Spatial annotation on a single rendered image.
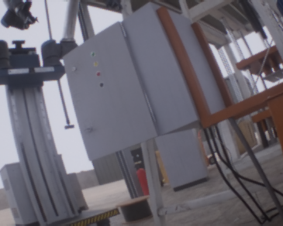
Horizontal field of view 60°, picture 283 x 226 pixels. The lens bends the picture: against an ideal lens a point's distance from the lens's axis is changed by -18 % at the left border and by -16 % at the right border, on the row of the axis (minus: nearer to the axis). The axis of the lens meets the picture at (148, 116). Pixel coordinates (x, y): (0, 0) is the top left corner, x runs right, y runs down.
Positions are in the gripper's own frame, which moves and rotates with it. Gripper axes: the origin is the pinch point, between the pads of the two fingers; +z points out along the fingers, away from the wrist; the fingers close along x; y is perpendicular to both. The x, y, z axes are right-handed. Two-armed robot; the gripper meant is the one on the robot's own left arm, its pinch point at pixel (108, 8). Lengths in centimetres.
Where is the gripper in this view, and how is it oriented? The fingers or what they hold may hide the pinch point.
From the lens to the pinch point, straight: 168.3
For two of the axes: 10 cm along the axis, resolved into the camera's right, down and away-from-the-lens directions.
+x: -8.1, 1.7, 5.6
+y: 5.7, 4.4, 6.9
